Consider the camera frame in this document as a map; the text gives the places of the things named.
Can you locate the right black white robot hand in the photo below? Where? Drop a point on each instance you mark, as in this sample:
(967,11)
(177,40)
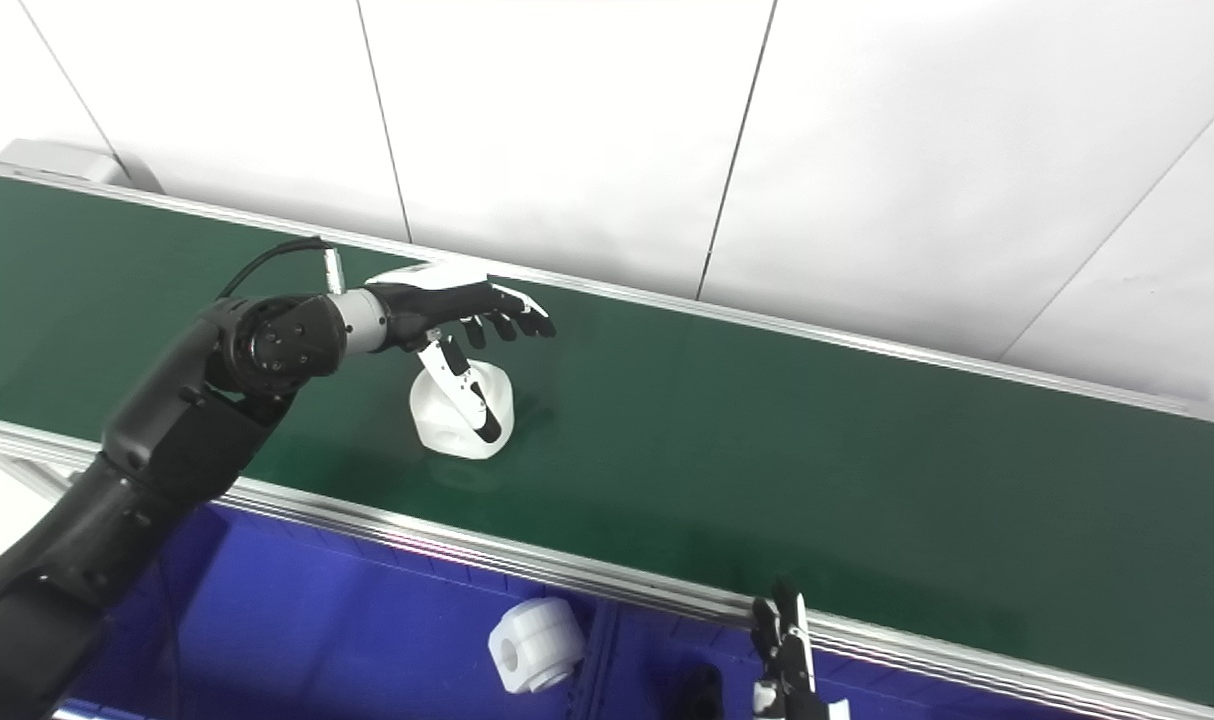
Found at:
(789,670)

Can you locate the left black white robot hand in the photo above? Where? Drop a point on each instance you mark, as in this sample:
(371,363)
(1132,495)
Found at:
(437,295)

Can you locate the white round plastic part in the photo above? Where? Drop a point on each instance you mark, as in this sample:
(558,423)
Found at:
(442,420)
(542,645)

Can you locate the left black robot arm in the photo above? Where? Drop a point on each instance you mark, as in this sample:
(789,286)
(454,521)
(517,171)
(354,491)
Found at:
(167,440)

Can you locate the black plastic part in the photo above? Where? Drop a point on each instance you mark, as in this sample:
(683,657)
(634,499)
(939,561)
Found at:
(702,698)

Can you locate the blue plastic bin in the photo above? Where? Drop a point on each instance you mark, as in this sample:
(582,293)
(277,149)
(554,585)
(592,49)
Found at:
(347,620)
(657,670)

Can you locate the green conveyor belt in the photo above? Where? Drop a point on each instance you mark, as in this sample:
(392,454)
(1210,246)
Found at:
(567,572)
(727,440)

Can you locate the grey conveyor end housing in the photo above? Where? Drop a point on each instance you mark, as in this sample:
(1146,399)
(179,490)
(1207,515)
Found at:
(57,160)

